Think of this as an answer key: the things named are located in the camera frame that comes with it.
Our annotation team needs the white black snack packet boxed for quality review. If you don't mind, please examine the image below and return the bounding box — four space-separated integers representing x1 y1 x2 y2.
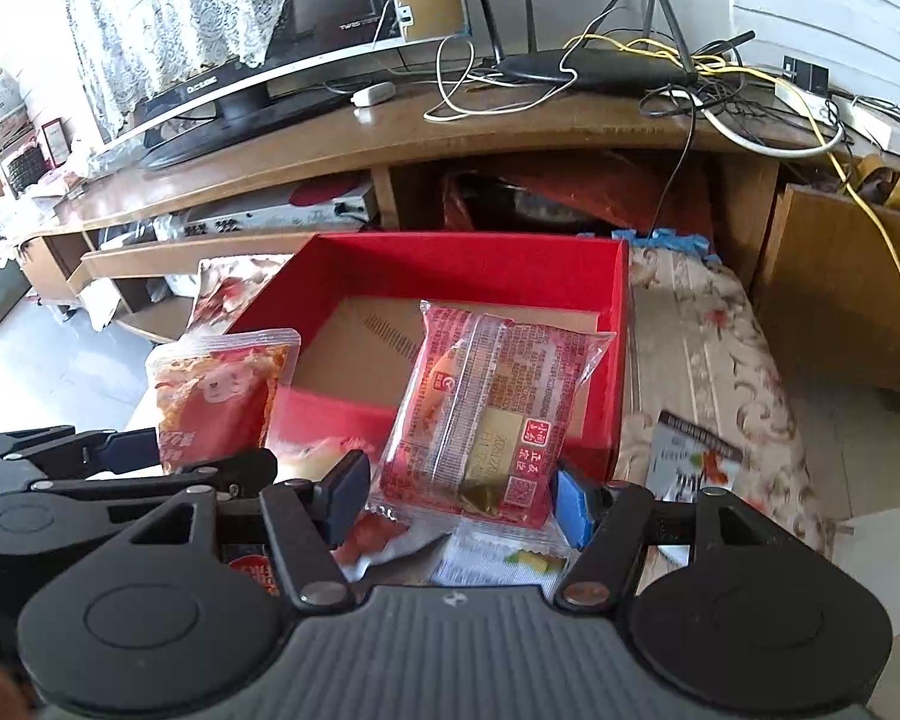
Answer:
645 410 743 502

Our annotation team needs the silver media player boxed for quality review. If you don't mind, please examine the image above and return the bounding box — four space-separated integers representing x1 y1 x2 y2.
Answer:
152 172 377 241

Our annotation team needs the black wifi router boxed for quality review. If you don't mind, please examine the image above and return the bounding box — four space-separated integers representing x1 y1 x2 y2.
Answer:
467 0 758 91

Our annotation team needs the white green snack packet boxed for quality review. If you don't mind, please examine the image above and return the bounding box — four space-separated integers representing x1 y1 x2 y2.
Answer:
427 528 578 596

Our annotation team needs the red orange snack bag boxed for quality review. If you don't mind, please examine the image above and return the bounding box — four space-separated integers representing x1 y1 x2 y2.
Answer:
146 328 302 473

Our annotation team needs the white lace cover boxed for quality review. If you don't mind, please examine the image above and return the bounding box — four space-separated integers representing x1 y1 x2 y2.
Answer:
59 0 286 140

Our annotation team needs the white cable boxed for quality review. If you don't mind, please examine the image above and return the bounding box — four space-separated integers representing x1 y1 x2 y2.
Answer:
422 32 580 125

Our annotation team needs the white power strip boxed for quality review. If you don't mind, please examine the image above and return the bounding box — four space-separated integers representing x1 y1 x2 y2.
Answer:
774 83 900 158

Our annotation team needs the brown cardboard box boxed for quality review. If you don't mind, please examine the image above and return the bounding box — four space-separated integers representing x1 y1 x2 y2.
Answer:
752 185 900 390

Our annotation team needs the red cardboard box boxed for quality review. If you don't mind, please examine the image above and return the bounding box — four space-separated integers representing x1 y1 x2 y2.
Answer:
233 232 629 481

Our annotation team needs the floral satin tablecloth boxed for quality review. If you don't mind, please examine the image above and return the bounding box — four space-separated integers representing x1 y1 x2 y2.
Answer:
128 245 834 593

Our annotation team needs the wooden TV stand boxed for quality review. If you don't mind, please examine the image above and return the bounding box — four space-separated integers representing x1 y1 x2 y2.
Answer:
14 67 857 347

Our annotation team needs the red snack packet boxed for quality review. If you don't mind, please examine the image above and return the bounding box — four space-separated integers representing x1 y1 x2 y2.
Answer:
224 448 452 598

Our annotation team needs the red clear pastry packet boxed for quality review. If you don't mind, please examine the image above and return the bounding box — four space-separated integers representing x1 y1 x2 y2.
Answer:
372 301 616 530

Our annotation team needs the black flat TV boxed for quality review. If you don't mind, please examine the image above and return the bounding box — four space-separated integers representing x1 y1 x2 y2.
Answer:
142 0 400 171

